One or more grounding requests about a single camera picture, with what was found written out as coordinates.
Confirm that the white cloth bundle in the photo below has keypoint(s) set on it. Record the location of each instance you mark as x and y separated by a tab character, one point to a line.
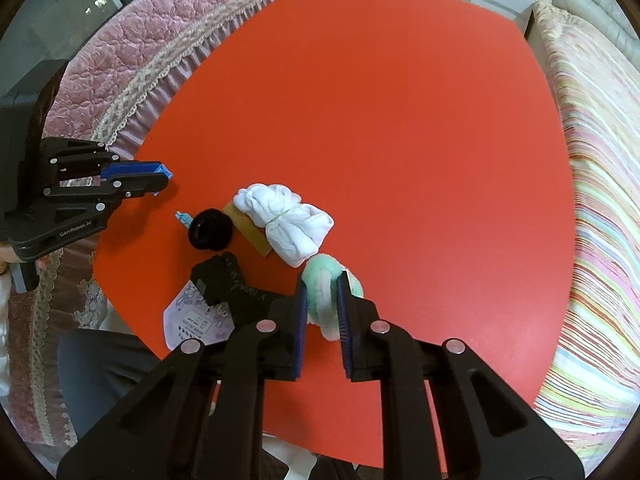
280	220

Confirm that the printed paper packet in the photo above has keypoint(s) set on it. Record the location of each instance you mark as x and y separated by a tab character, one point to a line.
192	320

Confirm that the small blue plastic piece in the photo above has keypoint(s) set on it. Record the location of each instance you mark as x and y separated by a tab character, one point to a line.
182	218

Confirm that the black wrapper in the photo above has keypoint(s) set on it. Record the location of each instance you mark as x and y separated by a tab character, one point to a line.
220	280

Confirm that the large dark window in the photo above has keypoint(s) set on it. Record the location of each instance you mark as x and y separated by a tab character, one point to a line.
60	10

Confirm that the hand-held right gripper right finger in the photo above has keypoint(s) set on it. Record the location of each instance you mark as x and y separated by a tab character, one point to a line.
344	325

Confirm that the green and white tissue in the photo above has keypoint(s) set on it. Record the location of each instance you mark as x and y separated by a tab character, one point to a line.
322	285

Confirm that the black round cap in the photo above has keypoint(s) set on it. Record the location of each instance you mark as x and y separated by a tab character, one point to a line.
210	230

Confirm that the pink quilted bedspread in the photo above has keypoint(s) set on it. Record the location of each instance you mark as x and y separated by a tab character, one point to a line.
150	35

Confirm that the striped colourful blanket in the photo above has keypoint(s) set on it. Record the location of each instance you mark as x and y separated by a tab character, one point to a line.
600	210

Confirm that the brown cardboard piece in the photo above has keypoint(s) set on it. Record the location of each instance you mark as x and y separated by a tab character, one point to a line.
250	235

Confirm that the person's left leg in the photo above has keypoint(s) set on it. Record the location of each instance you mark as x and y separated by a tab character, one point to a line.
100	375

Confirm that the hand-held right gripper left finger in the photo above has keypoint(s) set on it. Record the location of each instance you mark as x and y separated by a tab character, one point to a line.
300	320

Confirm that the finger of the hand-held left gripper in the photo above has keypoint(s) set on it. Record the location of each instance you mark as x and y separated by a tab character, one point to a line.
135	169
140	187

